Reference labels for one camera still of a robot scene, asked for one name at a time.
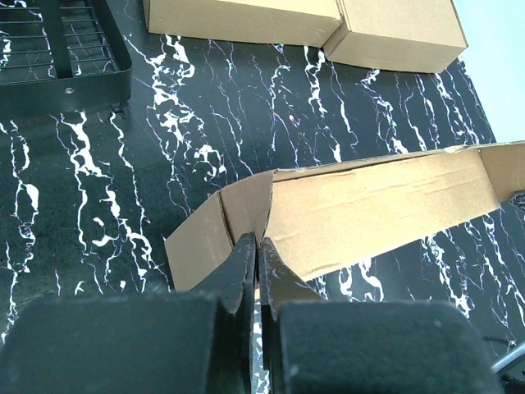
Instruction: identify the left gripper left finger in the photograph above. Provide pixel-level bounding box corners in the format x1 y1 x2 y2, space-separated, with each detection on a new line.
1 233 257 393

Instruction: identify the cardboard box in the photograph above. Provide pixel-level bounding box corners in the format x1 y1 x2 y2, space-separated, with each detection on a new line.
323 0 468 73
143 0 342 48
165 142 524 291

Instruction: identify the black wire tray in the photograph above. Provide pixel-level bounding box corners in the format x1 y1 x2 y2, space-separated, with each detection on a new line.
1 1 132 120

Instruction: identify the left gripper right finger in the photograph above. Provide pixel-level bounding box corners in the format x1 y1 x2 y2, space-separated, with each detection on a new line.
258 239 502 393

